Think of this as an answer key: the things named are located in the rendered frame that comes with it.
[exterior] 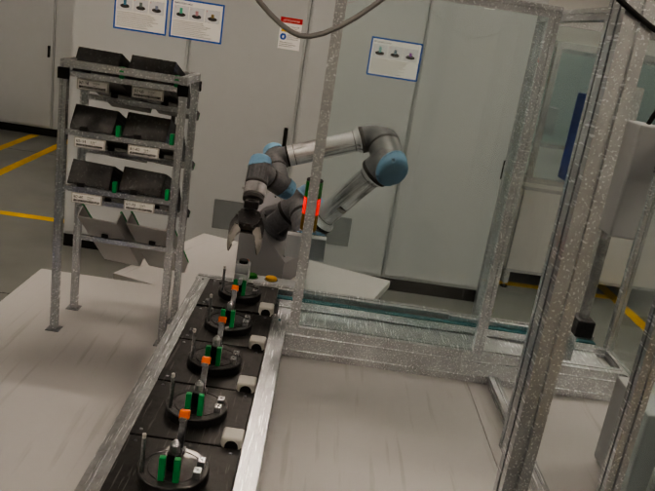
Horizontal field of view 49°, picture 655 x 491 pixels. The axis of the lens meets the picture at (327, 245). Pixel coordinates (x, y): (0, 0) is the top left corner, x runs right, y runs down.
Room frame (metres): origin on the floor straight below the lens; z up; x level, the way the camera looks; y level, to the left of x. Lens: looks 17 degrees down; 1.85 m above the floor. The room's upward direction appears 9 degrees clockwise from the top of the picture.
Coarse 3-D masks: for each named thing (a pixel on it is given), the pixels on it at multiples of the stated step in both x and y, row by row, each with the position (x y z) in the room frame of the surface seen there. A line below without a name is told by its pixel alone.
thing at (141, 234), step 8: (128, 224) 2.11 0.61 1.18; (136, 224) 2.10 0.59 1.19; (136, 232) 2.13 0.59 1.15; (144, 232) 2.12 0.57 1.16; (152, 232) 2.11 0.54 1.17; (160, 232) 2.10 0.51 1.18; (136, 240) 2.17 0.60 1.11; (144, 240) 2.16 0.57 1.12; (152, 240) 2.15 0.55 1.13; (160, 240) 2.14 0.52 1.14; (176, 240) 2.18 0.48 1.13; (144, 256) 2.25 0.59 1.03; (152, 256) 2.24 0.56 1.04; (160, 256) 2.23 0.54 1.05; (184, 256) 2.27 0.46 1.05; (152, 264) 2.29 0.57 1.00; (160, 264) 2.27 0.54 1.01; (184, 264) 2.27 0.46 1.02
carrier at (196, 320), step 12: (192, 312) 2.01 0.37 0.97; (204, 312) 2.02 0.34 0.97; (216, 312) 1.99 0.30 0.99; (228, 312) 1.93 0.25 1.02; (240, 312) 2.06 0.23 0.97; (192, 324) 1.92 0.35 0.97; (204, 324) 1.93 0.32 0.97; (216, 324) 1.90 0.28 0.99; (228, 324) 1.91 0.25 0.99; (240, 324) 1.92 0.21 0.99; (252, 324) 1.98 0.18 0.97; (264, 324) 2.00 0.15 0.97; (180, 336) 1.83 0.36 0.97; (204, 336) 1.85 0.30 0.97; (228, 336) 1.88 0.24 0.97; (240, 336) 1.89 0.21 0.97; (252, 336) 1.86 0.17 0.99; (264, 336) 1.91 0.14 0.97; (252, 348) 1.83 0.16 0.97; (264, 348) 1.83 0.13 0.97
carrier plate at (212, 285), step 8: (216, 280) 2.31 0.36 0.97; (208, 288) 2.21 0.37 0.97; (216, 288) 2.23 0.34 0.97; (264, 288) 2.30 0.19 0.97; (272, 288) 2.30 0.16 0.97; (200, 296) 2.14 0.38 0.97; (208, 296) 2.15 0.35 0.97; (216, 296) 2.16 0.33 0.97; (264, 296) 2.22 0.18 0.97; (272, 296) 2.24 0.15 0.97; (200, 304) 2.08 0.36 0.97; (208, 304) 2.08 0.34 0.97; (216, 304) 2.10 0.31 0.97; (224, 304) 2.11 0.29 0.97; (240, 304) 2.13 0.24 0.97; (248, 304) 2.14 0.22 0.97; (256, 304) 2.15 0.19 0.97; (248, 312) 2.08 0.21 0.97; (256, 312) 2.08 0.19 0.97
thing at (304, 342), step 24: (288, 312) 2.25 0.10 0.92; (288, 336) 2.04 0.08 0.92; (312, 336) 2.05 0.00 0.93; (336, 336) 2.04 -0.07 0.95; (360, 336) 2.04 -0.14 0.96; (336, 360) 2.04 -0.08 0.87; (360, 360) 2.05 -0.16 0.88; (384, 360) 2.05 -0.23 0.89; (408, 360) 2.05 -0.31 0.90; (432, 360) 2.05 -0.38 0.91; (456, 360) 2.05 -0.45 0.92
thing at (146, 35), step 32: (96, 0) 5.06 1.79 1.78; (128, 0) 5.07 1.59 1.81; (160, 0) 5.08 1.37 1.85; (96, 32) 5.06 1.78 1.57; (128, 32) 5.07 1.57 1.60; (160, 32) 5.08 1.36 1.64; (96, 160) 5.06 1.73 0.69; (128, 160) 5.07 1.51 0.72; (64, 224) 5.07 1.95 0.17; (160, 224) 5.09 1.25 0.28
